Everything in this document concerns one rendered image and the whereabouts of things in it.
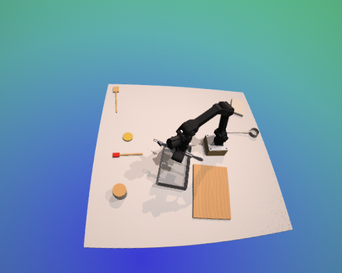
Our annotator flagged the grey metal roasting tin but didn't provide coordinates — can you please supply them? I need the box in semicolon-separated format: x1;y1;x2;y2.
157;147;191;190

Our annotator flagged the grey cylindrical container with orange lid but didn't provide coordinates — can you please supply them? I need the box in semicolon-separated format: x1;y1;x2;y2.
112;183;127;200

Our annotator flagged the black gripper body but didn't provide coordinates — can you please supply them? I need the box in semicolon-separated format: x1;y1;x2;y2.
172;144;189;163

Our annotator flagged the yellow flat disc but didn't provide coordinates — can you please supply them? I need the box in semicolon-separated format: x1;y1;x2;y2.
123;133;133;142

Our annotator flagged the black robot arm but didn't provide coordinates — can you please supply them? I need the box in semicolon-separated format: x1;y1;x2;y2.
166;101;234;150

